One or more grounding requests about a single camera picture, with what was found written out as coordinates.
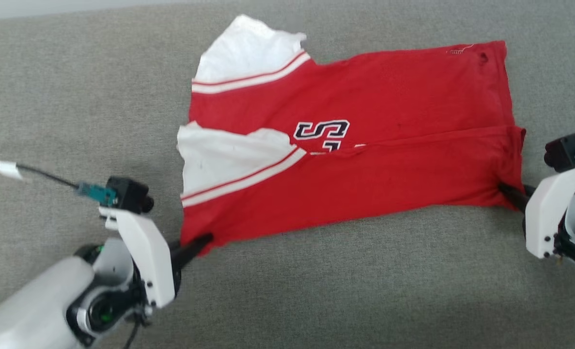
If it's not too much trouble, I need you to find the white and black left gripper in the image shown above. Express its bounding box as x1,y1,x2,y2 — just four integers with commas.
98,206,215,309

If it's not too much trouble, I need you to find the black cable with white tag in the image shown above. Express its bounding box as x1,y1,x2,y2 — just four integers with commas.
0,160,80,190

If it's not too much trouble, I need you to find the red and white jersey shirt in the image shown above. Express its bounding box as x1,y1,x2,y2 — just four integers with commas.
176,14,527,256

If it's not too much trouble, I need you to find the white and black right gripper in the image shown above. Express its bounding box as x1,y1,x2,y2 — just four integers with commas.
497,161,575,260

